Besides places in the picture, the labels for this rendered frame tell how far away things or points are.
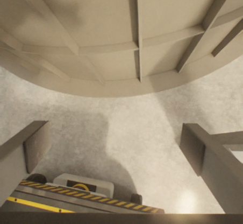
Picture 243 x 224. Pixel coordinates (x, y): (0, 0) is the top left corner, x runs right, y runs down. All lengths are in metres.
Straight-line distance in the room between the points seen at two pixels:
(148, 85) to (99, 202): 0.56
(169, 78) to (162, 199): 0.58
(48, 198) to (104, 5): 0.59
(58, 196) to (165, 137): 0.53
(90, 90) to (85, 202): 0.53
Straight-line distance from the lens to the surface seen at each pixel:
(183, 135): 0.16
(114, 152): 0.90
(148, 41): 0.54
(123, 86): 0.89
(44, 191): 0.68
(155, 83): 0.89
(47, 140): 0.17
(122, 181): 0.93
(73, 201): 0.65
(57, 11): 0.44
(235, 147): 0.62
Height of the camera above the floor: 0.88
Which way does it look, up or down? 79 degrees down
